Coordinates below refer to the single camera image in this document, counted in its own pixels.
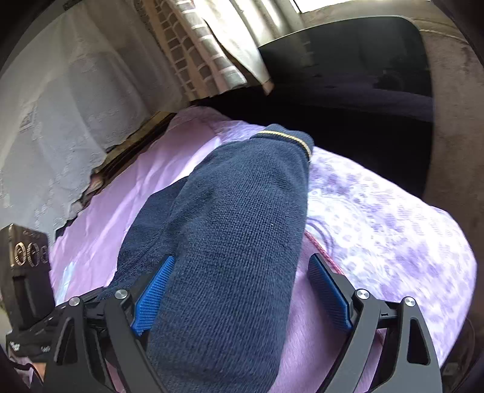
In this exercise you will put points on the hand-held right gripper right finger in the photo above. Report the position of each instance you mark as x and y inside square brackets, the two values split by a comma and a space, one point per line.
[327, 293]

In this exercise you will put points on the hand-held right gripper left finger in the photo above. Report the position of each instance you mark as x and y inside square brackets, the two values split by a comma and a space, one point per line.
[153, 294]

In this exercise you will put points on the navy knit sweater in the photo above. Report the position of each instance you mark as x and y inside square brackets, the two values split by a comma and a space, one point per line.
[227, 245]

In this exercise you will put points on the purple floral quilt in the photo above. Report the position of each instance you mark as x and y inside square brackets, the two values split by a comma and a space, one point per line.
[378, 234]

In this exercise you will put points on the purple bed sheet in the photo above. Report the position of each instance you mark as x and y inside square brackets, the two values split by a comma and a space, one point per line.
[124, 177]

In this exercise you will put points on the brown woven mat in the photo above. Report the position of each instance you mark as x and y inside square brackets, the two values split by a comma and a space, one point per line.
[143, 132]

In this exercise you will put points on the white lace cloth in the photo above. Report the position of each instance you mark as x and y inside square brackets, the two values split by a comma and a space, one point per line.
[75, 113]

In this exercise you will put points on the black chair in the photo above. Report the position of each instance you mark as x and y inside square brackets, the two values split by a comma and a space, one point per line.
[340, 75]

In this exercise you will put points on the brown plush sofa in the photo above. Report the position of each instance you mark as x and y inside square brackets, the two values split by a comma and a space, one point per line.
[453, 113]

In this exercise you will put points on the striped beige curtain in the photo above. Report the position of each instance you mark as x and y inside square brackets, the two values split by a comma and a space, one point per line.
[211, 45]

